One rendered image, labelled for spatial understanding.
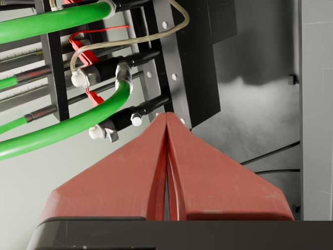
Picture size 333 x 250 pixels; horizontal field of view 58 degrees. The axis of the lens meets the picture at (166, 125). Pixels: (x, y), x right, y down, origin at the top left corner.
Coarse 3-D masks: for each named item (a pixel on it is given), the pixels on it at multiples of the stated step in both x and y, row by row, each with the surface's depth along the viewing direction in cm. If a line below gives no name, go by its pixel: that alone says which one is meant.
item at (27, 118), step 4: (24, 116) 55; (28, 116) 56; (16, 120) 55; (20, 120) 55; (24, 120) 55; (28, 120) 56; (32, 120) 56; (4, 124) 54; (8, 124) 54; (12, 124) 54; (16, 124) 54; (20, 124) 55; (0, 128) 53; (4, 128) 53; (8, 128) 54; (12, 128) 54; (0, 132) 53
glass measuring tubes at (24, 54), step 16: (64, 32) 63; (96, 32) 67; (0, 48) 55; (16, 48) 58; (32, 48) 61; (64, 48) 63; (0, 64) 56; (16, 64) 58; (32, 64) 62; (80, 64) 66; (32, 80) 60; (0, 96) 59; (16, 96) 59; (32, 96) 61; (48, 96) 65; (0, 112) 58
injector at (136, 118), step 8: (160, 96) 50; (168, 96) 51; (144, 104) 48; (152, 104) 49; (160, 104) 50; (120, 112) 45; (128, 112) 46; (136, 112) 46; (144, 112) 48; (104, 120) 44; (112, 120) 44; (120, 120) 45; (128, 120) 45; (136, 120) 44; (112, 128) 44; (120, 128) 45; (104, 136) 43
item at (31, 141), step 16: (0, 80) 48; (16, 80) 49; (128, 80) 32; (112, 96) 28; (128, 96) 30; (96, 112) 25; (112, 112) 27; (48, 128) 23; (64, 128) 23; (80, 128) 24; (0, 144) 22; (16, 144) 22; (32, 144) 22; (48, 144) 23; (0, 160) 22
